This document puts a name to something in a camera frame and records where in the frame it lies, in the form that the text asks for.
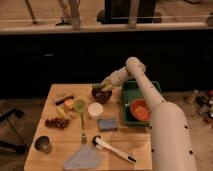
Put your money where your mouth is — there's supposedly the green pepper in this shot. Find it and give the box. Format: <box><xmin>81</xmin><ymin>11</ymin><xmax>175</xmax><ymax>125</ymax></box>
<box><xmin>92</xmin><ymin>83</ymin><xmax>105</xmax><ymax>90</ymax></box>

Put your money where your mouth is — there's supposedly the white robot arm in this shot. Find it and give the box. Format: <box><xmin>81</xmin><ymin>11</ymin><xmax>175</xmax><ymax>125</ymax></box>
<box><xmin>102</xmin><ymin>57</ymin><xmax>198</xmax><ymax>171</ymax></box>

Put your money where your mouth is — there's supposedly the dark purple bowl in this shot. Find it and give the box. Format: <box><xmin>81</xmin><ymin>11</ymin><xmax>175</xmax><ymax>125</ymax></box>
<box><xmin>91</xmin><ymin>89</ymin><xmax>112</xmax><ymax>104</ymax></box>

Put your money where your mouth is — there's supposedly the orange bowl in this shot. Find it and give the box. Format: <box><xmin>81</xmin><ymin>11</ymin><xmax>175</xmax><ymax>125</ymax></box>
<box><xmin>130</xmin><ymin>99</ymin><xmax>150</xmax><ymax>121</ymax></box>

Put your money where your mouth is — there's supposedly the green plastic tray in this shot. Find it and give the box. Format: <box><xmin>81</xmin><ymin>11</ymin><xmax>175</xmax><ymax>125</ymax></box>
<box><xmin>121</xmin><ymin>80</ymin><xmax>162</xmax><ymax>127</ymax></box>

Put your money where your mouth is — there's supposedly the white round container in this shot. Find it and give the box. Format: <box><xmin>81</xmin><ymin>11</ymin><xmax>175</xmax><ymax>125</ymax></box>
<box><xmin>88</xmin><ymin>103</ymin><xmax>103</xmax><ymax>120</ymax></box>

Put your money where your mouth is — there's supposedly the blue sponge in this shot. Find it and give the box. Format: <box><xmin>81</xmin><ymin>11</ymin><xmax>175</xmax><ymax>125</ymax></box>
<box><xmin>98</xmin><ymin>118</ymin><xmax>117</xmax><ymax>132</ymax></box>

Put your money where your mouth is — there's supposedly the orange yellow toy fruit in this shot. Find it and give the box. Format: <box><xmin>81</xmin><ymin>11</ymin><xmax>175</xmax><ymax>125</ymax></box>
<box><xmin>64</xmin><ymin>99</ymin><xmax>74</xmax><ymax>110</ymax></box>

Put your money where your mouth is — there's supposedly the dark sausage toy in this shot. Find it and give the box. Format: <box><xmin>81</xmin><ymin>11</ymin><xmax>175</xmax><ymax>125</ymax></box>
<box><xmin>54</xmin><ymin>95</ymin><xmax>73</xmax><ymax>106</ymax></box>

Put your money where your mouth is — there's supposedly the yellow corn toy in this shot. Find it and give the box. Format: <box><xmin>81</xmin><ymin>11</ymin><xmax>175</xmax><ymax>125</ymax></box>
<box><xmin>57</xmin><ymin>107</ymin><xmax>71</xmax><ymax>120</ymax></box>

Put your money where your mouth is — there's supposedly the bunch of dark grapes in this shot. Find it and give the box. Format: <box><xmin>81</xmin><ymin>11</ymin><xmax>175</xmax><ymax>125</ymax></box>
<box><xmin>45</xmin><ymin>117</ymin><xmax>70</xmax><ymax>129</ymax></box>

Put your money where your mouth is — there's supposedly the grey cloth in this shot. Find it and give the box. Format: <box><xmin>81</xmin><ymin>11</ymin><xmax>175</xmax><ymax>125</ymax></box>
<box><xmin>63</xmin><ymin>144</ymin><xmax>103</xmax><ymax>170</ymax></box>

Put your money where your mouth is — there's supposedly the metal cup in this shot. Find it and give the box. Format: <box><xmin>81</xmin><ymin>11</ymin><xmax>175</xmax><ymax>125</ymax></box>
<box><xmin>34</xmin><ymin>136</ymin><xmax>52</xmax><ymax>154</ymax></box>

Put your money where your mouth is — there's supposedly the black office chair base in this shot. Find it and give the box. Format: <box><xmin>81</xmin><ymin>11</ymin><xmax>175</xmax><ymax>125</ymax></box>
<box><xmin>0</xmin><ymin>107</ymin><xmax>27</xmax><ymax>155</ymax></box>

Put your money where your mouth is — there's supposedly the white handled dish brush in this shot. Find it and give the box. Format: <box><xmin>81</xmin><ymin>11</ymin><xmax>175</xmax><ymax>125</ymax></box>
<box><xmin>93</xmin><ymin>135</ymin><xmax>136</xmax><ymax>164</ymax></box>

